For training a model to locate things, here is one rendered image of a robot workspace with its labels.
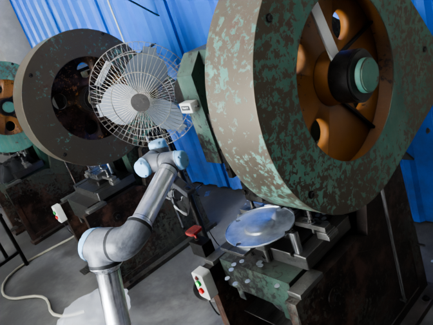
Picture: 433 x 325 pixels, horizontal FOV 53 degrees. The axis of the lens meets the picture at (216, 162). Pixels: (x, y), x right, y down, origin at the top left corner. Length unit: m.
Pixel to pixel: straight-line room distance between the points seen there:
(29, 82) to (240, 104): 1.75
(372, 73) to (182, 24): 2.47
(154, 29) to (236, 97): 2.91
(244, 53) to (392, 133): 0.69
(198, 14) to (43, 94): 1.38
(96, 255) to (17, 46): 5.15
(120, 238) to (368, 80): 0.90
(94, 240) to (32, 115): 1.26
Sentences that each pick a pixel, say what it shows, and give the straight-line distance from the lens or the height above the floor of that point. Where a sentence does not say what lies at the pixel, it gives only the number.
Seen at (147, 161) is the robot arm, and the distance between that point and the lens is 1.75.
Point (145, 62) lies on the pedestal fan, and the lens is 2.28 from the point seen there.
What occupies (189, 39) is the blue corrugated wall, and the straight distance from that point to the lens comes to 3.63.
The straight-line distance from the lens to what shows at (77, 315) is 2.97.
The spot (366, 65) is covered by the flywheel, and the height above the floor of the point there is 1.36.
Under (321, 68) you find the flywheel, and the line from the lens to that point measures 1.34.
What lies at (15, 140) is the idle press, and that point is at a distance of 4.42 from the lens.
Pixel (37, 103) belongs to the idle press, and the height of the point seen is 1.43.
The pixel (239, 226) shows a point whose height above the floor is 0.78.
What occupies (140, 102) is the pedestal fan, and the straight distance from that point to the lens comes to 2.27.
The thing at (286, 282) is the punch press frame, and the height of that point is 0.65.
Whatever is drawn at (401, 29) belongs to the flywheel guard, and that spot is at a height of 1.37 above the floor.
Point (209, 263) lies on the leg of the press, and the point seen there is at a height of 0.63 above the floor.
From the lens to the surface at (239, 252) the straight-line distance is 1.68.
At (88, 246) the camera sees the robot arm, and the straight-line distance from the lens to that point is 1.57.
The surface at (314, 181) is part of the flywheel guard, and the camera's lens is 1.24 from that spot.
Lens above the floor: 1.68
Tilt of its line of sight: 20 degrees down
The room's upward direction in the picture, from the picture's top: 19 degrees counter-clockwise
